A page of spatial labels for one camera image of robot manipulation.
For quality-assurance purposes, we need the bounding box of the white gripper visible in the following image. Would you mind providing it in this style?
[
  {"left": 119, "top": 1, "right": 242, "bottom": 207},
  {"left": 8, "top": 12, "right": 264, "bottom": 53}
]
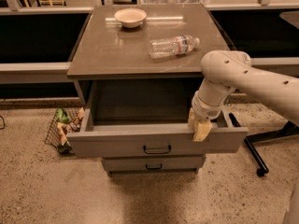
[{"left": 188, "top": 92, "right": 221, "bottom": 142}]

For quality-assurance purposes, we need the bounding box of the grey top drawer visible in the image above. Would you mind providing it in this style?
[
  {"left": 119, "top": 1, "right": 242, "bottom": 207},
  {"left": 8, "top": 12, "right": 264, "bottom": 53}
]
[{"left": 65, "top": 77, "right": 249, "bottom": 159}]

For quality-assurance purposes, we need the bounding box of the grey drawer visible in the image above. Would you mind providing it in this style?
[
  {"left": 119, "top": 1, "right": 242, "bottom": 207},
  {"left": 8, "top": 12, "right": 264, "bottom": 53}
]
[
  {"left": 65, "top": 77, "right": 249, "bottom": 159},
  {"left": 102, "top": 155, "right": 205, "bottom": 173}
]

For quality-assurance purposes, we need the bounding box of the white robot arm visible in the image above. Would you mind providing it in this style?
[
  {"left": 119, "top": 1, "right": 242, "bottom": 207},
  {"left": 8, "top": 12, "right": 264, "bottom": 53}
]
[{"left": 192, "top": 51, "right": 299, "bottom": 224}]

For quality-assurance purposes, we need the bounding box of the black wheeled robot base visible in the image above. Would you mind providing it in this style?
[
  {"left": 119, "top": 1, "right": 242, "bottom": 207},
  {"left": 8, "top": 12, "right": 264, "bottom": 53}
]
[{"left": 244, "top": 121, "right": 299, "bottom": 177}]

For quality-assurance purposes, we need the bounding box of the grey bottom drawer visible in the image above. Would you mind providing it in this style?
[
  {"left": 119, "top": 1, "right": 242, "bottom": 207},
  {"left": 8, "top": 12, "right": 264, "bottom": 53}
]
[{"left": 102, "top": 155, "right": 205, "bottom": 173}]

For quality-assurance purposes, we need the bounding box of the grey drawer cabinet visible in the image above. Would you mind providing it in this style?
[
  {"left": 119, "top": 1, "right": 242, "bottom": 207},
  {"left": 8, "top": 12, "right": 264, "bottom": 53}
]
[{"left": 66, "top": 3, "right": 243, "bottom": 178}]

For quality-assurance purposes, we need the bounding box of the clear plastic water bottle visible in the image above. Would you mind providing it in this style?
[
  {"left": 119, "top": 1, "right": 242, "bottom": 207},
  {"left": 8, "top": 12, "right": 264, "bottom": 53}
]
[{"left": 149, "top": 35, "right": 200, "bottom": 59}]

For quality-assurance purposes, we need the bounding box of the white ceramic bowl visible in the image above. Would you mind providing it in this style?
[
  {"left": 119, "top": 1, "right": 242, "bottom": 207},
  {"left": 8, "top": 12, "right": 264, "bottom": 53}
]
[{"left": 114, "top": 8, "right": 147, "bottom": 28}]

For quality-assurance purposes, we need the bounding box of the wire basket of snacks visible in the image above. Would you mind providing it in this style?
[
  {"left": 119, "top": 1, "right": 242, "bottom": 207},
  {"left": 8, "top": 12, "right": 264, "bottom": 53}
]
[{"left": 45, "top": 107, "right": 84, "bottom": 156}]

